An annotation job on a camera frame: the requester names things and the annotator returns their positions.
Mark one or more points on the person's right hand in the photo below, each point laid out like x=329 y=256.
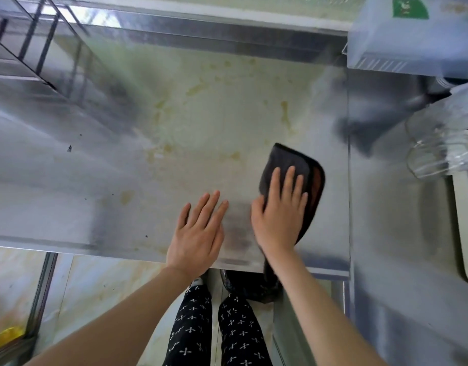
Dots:
x=279 y=224

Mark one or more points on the person's right forearm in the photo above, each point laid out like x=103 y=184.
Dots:
x=325 y=320

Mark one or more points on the pale green cabinet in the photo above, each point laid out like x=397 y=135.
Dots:
x=302 y=320

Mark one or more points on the metal floor rail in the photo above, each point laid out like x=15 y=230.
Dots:
x=43 y=293

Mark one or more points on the clear plastic container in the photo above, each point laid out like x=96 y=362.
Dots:
x=409 y=41

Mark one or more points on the person's left hand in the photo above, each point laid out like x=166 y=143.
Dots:
x=195 y=243

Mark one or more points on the dark blue towel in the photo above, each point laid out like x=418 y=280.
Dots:
x=295 y=158

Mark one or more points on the yellow plastic item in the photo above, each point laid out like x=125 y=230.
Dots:
x=7 y=337

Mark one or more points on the black trash bin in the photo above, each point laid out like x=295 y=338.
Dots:
x=245 y=285

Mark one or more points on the clear glass jar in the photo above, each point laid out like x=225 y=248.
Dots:
x=439 y=156

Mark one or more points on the person's left forearm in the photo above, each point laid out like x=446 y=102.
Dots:
x=115 y=324

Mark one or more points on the dark metal wire rack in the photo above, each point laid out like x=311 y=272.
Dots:
x=47 y=45

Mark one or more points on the black patterned trousers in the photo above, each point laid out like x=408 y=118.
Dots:
x=192 y=331

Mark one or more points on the black shoe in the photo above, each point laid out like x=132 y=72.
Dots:
x=195 y=282

